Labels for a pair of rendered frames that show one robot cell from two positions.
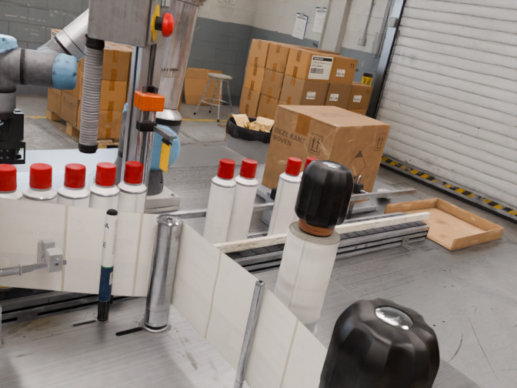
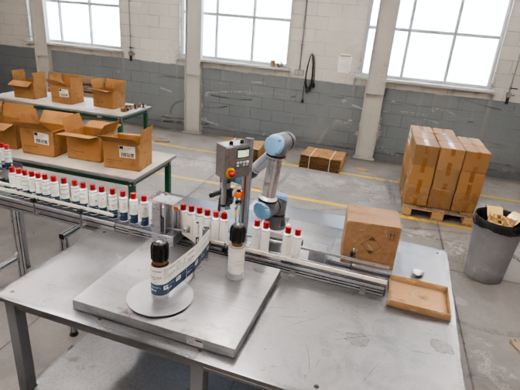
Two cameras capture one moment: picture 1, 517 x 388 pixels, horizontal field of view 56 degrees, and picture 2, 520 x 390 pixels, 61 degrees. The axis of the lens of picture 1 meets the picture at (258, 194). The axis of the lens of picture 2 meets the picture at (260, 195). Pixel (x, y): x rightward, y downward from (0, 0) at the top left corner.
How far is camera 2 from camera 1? 1.96 m
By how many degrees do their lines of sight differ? 53
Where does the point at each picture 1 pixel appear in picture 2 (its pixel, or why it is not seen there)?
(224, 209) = (254, 236)
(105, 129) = (413, 198)
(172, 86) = (268, 189)
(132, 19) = (221, 172)
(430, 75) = not seen: outside the picture
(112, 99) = (422, 178)
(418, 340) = (155, 244)
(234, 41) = not seen: outside the picture
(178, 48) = (269, 176)
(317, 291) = (231, 263)
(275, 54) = not seen: outside the picture
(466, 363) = (282, 319)
